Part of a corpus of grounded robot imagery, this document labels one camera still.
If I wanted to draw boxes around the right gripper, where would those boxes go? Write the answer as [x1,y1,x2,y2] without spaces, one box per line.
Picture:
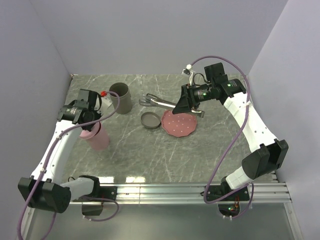
[172,82,215,115]

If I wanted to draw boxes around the metal tongs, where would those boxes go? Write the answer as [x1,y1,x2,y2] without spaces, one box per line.
[138,93,176,110]

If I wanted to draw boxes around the grey round lid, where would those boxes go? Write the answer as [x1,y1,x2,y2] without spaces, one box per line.
[140,111,161,130]

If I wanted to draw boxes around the pink round lid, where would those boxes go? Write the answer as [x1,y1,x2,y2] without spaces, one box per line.
[79,122,101,140]

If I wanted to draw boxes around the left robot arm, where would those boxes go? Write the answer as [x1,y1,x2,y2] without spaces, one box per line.
[18,89,102,213]

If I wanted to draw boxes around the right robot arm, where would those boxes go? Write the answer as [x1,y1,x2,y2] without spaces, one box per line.
[172,63,289,200]

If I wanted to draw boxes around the pink polka dot plate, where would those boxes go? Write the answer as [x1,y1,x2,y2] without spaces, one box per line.
[161,110,198,138]

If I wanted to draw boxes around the pink cylindrical container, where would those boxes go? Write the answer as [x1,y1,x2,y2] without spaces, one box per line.
[86,122,110,151]

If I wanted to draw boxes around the grey cylindrical container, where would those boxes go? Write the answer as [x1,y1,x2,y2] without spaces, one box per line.
[109,82,133,115]

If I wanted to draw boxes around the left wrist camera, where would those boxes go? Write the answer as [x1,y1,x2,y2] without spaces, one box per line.
[100,91,113,111]

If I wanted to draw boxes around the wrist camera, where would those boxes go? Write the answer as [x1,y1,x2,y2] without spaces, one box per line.
[181,64,196,85]
[100,91,113,111]

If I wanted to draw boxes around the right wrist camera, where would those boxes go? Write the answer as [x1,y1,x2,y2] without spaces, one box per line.
[181,64,196,85]

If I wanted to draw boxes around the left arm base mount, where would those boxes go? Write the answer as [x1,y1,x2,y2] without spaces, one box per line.
[79,186,118,217]

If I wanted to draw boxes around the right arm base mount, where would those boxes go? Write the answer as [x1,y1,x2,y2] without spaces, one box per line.
[200,184,254,220]

